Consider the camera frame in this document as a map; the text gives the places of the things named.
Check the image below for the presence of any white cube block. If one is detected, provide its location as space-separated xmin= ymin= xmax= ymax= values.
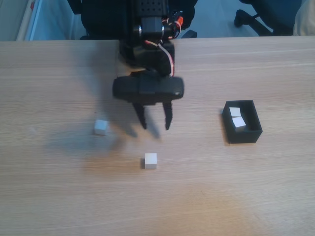
xmin=94 ymin=119 xmax=109 ymax=136
xmin=232 ymin=116 xmax=247 ymax=129
xmin=228 ymin=107 xmax=242 ymax=118
xmin=144 ymin=152 xmax=158 ymax=170

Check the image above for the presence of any dark open box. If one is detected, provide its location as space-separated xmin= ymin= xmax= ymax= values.
xmin=222 ymin=99 xmax=263 ymax=145

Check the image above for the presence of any orange black table clamp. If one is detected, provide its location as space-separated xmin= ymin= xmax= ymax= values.
xmin=172 ymin=11 xmax=185 ymax=28

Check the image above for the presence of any white board panel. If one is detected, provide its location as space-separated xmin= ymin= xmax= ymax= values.
xmin=16 ymin=0 xmax=73 ymax=42

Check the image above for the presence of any person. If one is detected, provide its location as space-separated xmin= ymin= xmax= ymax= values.
xmin=292 ymin=0 xmax=315 ymax=37

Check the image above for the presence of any black oval camera box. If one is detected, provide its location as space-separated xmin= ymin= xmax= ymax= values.
xmin=112 ymin=76 xmax=185 ymax=104

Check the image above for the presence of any white red servo cable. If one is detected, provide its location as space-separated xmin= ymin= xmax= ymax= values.
xmin=144 ymin=11 xmax=182 ymax=77

